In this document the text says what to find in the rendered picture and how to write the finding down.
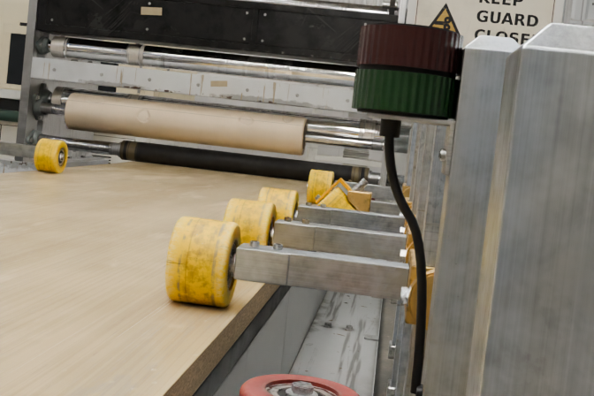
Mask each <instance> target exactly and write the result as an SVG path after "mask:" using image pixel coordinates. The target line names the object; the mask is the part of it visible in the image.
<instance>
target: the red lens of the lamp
mask: <svg viewBox="0 0 594 396"><path fill-rule="evenodd" d="M463 40H464V36H463V35H461V34H456V33H453V32H449V31H445V30H439V29H434V28H427V27H412V26H402V25H366V26H361V28H360V36H359V44H358V52H357V60H356V65H357V66H359V67H360V65H399V66H408V67H417V68H424V69H431V70H437V71H442V72H450V73H453V74H455V75H456V77H457V76H460V68H461V55H462V47H463Z"/></svg>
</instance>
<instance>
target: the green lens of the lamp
mask: <svg viewBox="0 0 594 396"><path fill-rule="evenodd" d="M458 84H459V81H458V80H456V79H453V78H448V77H443V76H437V75H431V74H424V73H417V72H401V71H390V70H376V69H358V70H355V76H354V91H353V99H352V107H351V108H353V109H355V108H363V109H374V110H393V111H401V112H410V113H417V114H425V115H432V116H439V117H445V118H450V119H454V114H455V107H456V99H457V92H458Z"/></svg>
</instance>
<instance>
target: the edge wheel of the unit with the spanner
mask: <svg viewBox="0 0 594 396"><path fill-rule="evenodd" d="M240 396H360V395H359V394H358V393H357V392H355V391H354V390H353V389H351V388H349V387H347V386H345V385H342V384H339V383H336V382H333V381H330V380H327V379H322V378H319V377H309V376H302V375H290V374H274V375H264V376H259V377H253V378H251V379H249V380H248V381H246V382H245V383H244V384H243V385H242V386H241V388H240Z"/></svg>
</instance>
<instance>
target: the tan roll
mask: <svg viewBox="0 0 594 396"><path fill-rule="evenodd" d="M40 111H41V113H47V114H55V115H63V116H65V123H66V126H67V127H68V128H69V129H72V130H80V131H88V132H96V133H111V134H119V135H126V136H134V137H142V138H150V139H158V140H167V141H181V142H189V143H197V144H205V145H212V146H220V147H228V148H237V149H252V150H259V151H267V152H275V153H283V154H291V155H299V156H301V155H303V154H304V150H305V146H306V142H308V143H316V144H324V145H332V146H340V147H349V148H357V149H372V150H379V151H384V143H385V141H383V140H375V139H367V138H359V137H351V136H343V135H335V134H327V133H311V132H306V122H307V119H306V118H297V117H289V116H281V115H273V114H264V113H256V112H248V111H240V110H224V109H216V108H208V107H200V106H192V105H183V104H175V103H160V102H151V101H142V100H134V99H126V98H118V97H109V96H101V95H86V94H78V93H72V94H70V95H69V97H68V99H67V101H66V105H63V104H54V103H42V104H41V107H40Z"/></svg>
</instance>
